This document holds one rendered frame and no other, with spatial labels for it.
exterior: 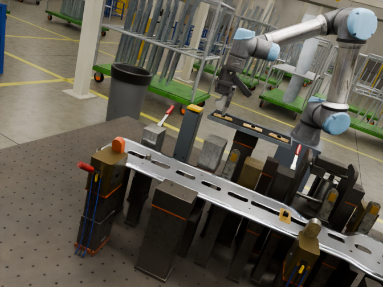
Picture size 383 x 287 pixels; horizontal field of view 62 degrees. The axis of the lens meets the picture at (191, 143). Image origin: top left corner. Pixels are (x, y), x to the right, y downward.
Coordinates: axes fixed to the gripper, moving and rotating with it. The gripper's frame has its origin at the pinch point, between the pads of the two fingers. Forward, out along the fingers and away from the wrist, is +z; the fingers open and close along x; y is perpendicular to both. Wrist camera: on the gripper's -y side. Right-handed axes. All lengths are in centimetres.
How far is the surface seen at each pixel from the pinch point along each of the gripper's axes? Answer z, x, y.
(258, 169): 10.3, 26.5, -15.9
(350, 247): 18, 49, -47
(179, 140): 18.8, -0.8, 15.3
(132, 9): -12, -436, 150
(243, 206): 18.0, 42.7, -11.2
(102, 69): 91, -394, 171
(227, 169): 15.3, 23.2, -5.6
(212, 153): 11.0, 21.8, 2.0
